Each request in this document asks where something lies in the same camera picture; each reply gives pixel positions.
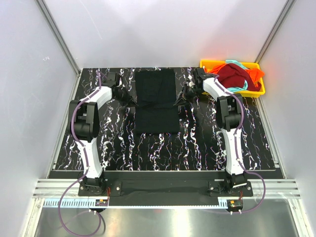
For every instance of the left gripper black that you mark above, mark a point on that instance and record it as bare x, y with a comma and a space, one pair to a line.
129, 101

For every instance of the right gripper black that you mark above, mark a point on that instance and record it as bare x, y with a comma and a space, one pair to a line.
182, 98

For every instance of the black t shirt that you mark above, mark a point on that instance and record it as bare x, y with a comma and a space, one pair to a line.
156, 95

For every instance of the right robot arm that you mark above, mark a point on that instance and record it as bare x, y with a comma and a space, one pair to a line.
229, 118

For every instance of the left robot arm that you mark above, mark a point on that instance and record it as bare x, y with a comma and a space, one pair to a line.
84, 126

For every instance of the yellow plastic bin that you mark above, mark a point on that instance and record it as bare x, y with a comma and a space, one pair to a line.
210, 64

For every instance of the dark red t shirt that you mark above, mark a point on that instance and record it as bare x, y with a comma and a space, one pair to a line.
232, 76

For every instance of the teal t shirt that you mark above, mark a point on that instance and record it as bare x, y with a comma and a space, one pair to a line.
237, 89

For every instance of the orange t shirt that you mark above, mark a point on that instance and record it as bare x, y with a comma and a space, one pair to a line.
256, 74

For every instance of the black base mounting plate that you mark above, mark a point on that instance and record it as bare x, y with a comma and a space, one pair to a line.
177, 196

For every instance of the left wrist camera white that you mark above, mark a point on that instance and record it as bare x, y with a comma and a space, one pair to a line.
119, 81

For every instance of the white slotted cable duct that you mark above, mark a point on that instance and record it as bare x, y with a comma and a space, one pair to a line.
96, 203

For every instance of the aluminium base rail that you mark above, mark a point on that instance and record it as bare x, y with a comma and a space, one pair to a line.
54, 188

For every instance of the aluminium frame post left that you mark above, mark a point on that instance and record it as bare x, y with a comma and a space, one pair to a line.
57, 34

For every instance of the aluminium frame post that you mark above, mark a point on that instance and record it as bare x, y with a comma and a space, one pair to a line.
285, 11
57, 34

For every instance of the aluminium frame post right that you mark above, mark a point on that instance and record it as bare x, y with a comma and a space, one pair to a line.
285, 11

